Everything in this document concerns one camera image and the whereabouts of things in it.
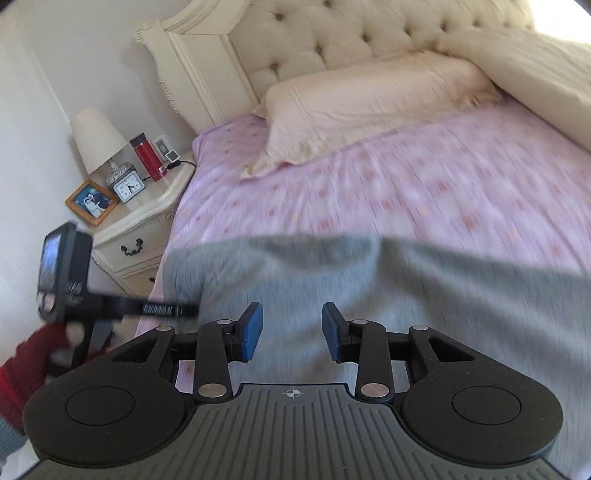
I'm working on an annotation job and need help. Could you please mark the pale pink pillow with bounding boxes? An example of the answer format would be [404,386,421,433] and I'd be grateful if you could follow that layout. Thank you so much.
[240,50,504,180]

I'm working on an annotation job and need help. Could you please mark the cream tufted headboard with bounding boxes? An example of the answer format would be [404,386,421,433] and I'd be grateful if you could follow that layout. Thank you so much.
[134,0,537,136]

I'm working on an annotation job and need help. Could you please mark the large cream pillow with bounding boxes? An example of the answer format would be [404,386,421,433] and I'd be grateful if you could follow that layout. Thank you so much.
[436,30,591,153]

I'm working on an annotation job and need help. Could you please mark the red thermos bottle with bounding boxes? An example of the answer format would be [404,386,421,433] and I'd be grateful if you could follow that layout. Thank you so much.
[129,133,166,182]

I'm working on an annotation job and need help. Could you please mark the cream nightstand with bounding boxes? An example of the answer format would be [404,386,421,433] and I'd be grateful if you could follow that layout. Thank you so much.
[90,150,197,297]

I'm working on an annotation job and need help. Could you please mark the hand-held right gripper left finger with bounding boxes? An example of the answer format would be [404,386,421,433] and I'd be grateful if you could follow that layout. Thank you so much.
[110,302,264,402]

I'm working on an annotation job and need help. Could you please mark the wooden photo frame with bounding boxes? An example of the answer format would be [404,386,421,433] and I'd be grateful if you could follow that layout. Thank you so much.
[65,178,120,228]

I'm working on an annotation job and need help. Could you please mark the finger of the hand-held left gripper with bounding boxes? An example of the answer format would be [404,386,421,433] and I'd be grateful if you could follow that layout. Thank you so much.
[124,298,201,320]

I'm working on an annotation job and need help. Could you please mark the white alarm clock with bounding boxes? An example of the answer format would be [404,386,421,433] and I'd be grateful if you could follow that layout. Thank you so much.
[112,171,147,204]

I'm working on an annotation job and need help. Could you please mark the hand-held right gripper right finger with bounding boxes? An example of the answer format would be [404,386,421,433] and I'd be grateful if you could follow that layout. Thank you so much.
[321,302,482,402]

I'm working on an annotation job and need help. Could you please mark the cream table lamp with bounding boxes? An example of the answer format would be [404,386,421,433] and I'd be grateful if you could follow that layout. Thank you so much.
[69,107,136,186]

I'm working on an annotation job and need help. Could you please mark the pink patterned bed sheet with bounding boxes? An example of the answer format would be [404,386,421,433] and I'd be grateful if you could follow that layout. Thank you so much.
[134,98,591,393]

